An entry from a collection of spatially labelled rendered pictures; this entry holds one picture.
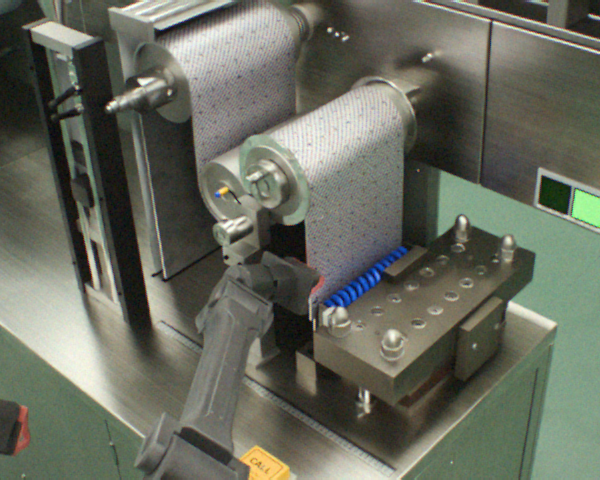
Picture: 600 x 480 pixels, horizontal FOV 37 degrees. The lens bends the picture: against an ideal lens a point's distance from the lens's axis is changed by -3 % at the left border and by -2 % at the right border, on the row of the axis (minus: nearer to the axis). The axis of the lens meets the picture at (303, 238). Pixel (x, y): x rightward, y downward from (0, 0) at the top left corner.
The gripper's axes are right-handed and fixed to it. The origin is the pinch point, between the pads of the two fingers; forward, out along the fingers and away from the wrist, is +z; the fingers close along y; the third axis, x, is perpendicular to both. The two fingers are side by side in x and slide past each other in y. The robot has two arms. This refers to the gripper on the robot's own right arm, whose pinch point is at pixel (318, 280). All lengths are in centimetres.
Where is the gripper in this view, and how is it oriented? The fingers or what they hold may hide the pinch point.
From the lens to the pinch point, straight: 145.8
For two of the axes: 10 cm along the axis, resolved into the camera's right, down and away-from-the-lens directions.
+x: 2.9, -9.3, -2.2
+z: 6.1, 0.1, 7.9
